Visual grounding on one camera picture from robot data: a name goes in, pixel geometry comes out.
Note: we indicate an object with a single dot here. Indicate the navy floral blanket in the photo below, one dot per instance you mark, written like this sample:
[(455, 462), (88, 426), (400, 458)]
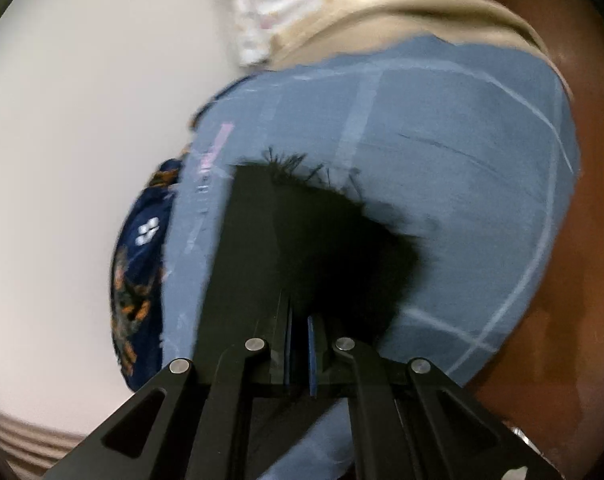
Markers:
[(137, 265)]

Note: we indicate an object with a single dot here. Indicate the blue checked bedsheet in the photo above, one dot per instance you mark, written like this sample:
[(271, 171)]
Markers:
[(432, 160)]

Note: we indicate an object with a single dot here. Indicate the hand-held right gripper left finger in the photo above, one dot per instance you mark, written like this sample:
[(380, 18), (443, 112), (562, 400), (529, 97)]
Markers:
[(287, 345)]

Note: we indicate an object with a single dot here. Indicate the beige cloth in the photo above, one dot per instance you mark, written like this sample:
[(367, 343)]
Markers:
[(382, 10)]

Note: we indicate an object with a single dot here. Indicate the white dotted cloth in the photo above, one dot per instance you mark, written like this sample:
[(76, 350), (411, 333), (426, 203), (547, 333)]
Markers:
[(282, 5)]

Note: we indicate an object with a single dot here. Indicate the black pants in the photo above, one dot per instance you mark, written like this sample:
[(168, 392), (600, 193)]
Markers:
[(322, 240)]

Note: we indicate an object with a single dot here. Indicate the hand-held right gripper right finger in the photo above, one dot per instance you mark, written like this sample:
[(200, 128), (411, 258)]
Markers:
[(312, 355)]

